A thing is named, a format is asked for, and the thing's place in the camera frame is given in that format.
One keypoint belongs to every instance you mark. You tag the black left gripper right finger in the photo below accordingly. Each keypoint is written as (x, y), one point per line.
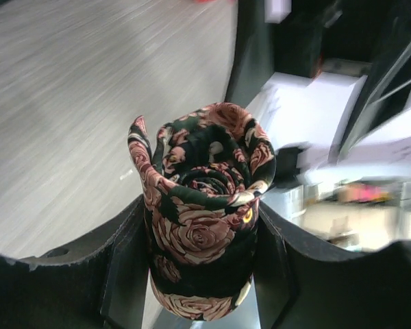
(302, 281)

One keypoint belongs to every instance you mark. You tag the floral rose necktie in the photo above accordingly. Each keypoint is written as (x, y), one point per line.
(201, 185)

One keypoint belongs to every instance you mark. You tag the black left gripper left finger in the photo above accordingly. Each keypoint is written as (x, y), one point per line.
(96, 281)

